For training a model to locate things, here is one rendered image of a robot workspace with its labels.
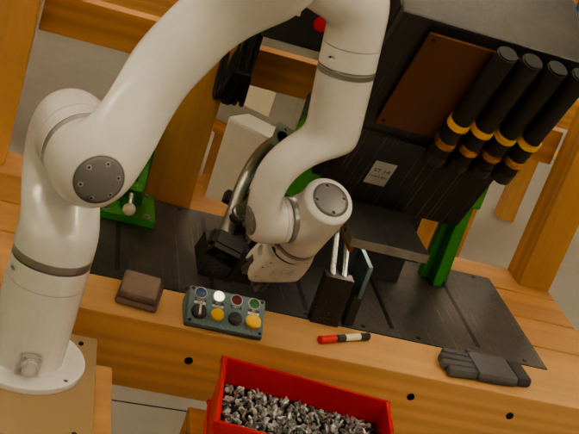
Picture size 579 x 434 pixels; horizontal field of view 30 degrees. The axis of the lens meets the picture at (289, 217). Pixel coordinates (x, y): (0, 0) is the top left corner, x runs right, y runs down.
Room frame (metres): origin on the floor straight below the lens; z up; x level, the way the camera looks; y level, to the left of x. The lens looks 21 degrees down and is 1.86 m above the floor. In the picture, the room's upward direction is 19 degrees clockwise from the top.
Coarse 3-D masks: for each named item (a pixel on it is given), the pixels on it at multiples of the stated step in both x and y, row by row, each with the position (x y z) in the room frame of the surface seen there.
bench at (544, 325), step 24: (0, 168) 2.20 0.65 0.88; (0, 192) 2.08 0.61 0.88; (0, 216) 1.97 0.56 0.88; (0, 240) 1.87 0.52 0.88; (456, 264) 2.55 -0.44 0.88; (480, 264) 2.61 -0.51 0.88; (504, 288) 2.51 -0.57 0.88; (528, 288) 2.56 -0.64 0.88; (528, 312) 2.41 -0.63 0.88; (552, 312) 2.46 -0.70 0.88; (528, 336) 2.27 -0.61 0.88; (552, 336) 2.31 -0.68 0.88; (576, 336) 2.36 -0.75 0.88; (552, 360) 2.18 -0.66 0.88; (576, 360) 2.23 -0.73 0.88
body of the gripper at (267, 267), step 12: (252, 252) 1.69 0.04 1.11; (264, 252) 1.65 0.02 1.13; (252, 264) 1.68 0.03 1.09; (264, 264) 1.65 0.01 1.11; (276, 264) 1.66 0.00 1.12; (288, 264) 1.67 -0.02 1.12; (300, 264) 1.68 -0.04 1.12; (252, 276) 1.68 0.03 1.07; (264, 276) 1.68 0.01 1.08; (276, 276) 1.69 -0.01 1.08; (288, 276) 1.70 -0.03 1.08; (300, 276) 1.72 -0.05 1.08
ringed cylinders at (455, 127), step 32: (512, 64) 1.82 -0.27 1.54; (480, 96) 1.85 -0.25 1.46; (512, 96) 1.86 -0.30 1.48; (544, 96) 1.86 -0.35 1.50; (576, 96) 1.87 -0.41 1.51; (448, 128) 1.91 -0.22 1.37; (480, 128) 1.91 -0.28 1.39; (512, 128) 1.91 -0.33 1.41; (544, 128) 1.91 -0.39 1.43; (448, 160) 1.97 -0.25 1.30; (480, 160) 1.96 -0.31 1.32; (512, 160) 1.96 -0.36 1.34
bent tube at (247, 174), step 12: (276, 132) 2.08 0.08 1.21; (288, 132) 2.10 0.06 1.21; (264, 144) 2.11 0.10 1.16; (276, 144) 2.06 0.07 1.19; (252, 156) 2.13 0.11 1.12; (264, 156) 2.12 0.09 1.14; (252, 168) 2.13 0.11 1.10; (240, 180) 2.12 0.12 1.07; (240, 192) 2.10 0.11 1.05; (228, 204) 2.08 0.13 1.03; (228, 216) 2.05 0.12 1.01; (228, 228) 2.02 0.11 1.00
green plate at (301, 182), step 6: (306, 114) 2.11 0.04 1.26; (300, 126) 2.10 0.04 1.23; (306, 174) 2.02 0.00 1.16; (312, 174) 2.02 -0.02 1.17; (300, 180) 2.02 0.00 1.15; (306, 180) 2.02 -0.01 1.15; (312, 180) 2.02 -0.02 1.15; (294, 186) 2.02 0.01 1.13; (300, 186) 2.02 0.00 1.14; (306, 186) 2.02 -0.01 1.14; (288, 192) 2.01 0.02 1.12; (294, 192) 2.02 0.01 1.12; (300, 192) 2.02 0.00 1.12
